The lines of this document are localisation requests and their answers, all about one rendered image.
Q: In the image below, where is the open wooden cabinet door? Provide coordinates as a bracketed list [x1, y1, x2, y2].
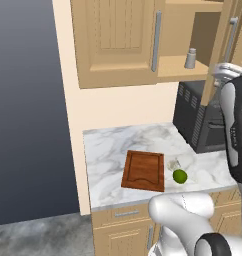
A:
[199, 0, 242, 107]

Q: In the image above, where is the grey open door handle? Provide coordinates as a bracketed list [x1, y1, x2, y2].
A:
[223, 16, 240, 64]

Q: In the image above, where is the grey condiment shaker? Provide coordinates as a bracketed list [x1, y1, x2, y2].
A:
[183, 47, 198, 70]

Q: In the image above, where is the black microwave oven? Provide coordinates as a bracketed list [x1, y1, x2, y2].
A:
[172, 79, 235, 155]

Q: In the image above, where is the green lime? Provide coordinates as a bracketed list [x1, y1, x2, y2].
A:
[172, 168, 189, 185]

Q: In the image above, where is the wooden wall cabinet body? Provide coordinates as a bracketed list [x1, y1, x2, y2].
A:
[156, 0, 227, 84]

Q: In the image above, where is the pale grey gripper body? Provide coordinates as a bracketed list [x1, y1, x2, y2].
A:
[211, 62, 242, 82]

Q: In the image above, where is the brown wooden cutting board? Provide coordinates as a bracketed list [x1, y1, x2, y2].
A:
[120, 149, 166, 194]

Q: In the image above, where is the wooden base cabinet door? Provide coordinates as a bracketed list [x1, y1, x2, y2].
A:
[208, 207, 242, 237]
[92, 223, 161, 256]

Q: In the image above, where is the grey cabinet door handle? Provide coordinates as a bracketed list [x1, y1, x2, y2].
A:
[150, 10, 163, 73]

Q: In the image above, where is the grey drawer handle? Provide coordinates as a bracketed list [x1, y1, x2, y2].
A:
[113, 209, 141, 219]

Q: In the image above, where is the grey base cabinet handle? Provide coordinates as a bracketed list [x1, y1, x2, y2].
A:
[146, 224, 155, 251]

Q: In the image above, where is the closed wooden cabinet door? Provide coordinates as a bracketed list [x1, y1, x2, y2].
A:
[69, 0, 160, 90]

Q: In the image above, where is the wooden drawer front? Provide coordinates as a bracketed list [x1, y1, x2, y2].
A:
[208, 188, 242, 208]
[91, 202, 151, 230]

